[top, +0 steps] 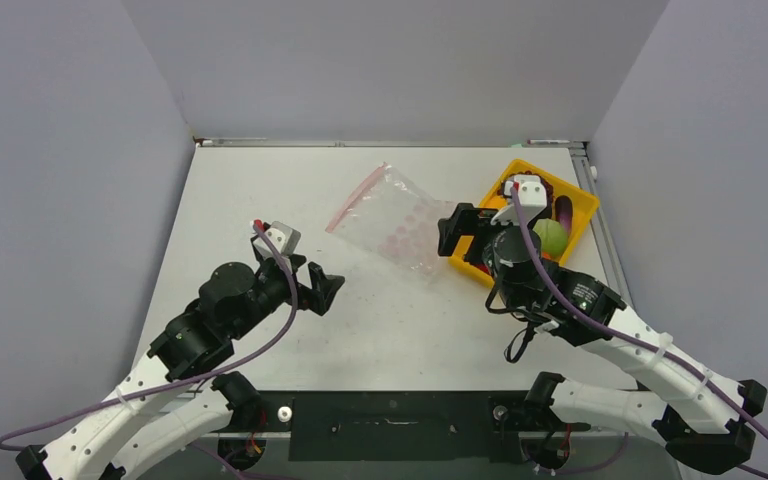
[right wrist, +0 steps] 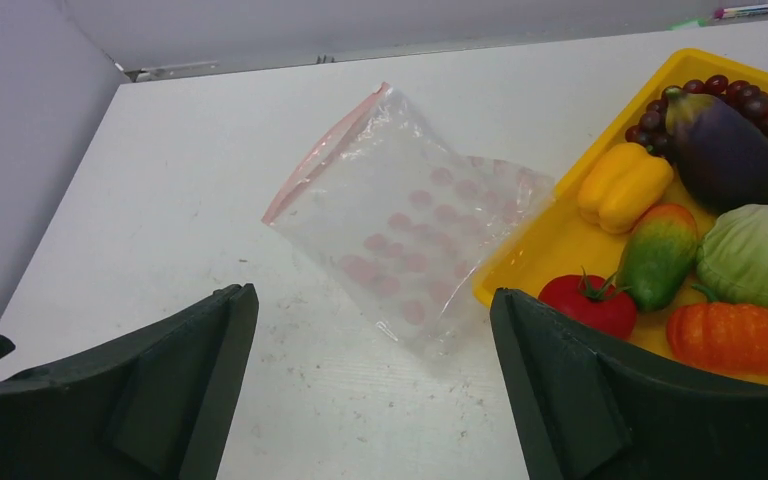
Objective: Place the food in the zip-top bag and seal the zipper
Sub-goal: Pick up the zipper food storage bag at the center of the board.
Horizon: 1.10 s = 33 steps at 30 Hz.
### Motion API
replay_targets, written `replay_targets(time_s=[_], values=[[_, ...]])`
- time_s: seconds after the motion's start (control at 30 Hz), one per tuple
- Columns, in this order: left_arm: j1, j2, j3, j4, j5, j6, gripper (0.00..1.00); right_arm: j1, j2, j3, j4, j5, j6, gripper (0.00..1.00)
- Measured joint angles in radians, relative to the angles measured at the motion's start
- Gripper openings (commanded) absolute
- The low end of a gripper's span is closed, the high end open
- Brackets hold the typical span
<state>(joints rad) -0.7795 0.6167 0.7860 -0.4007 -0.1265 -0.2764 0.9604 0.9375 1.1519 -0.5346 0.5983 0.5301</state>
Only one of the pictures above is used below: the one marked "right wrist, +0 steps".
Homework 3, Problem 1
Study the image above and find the green orange mango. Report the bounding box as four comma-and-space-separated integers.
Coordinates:
615, 203, 699, 313

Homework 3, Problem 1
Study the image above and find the marker pen on ledge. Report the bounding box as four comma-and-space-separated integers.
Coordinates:
713, 3, 768, 20

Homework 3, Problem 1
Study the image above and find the green cabbage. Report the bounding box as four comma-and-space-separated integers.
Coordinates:
696, 204, 768, 308

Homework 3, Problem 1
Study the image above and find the red tomato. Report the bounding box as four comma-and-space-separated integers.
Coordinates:
538, 271, 638, 340

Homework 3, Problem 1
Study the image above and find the yellow bell pepper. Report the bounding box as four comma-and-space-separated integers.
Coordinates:
577, 143, 674, 234

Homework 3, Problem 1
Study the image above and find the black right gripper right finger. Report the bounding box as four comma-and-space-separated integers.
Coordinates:
490, 289, 768, 479

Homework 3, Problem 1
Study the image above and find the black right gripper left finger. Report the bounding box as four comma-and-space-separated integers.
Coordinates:
0, 284, 259, 479

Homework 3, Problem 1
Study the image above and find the dark red grape bunch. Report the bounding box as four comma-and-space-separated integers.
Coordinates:
624, 74, 768, 163

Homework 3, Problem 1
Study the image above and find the clear pink-dotted zip bag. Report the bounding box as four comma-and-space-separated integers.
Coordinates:
263, 84, 555, 358

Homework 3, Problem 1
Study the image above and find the large purple eggplant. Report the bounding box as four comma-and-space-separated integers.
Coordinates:
664, 86, 768, 215

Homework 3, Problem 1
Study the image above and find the orange pumpkin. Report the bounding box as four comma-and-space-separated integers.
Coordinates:
666, 284, 768, 376

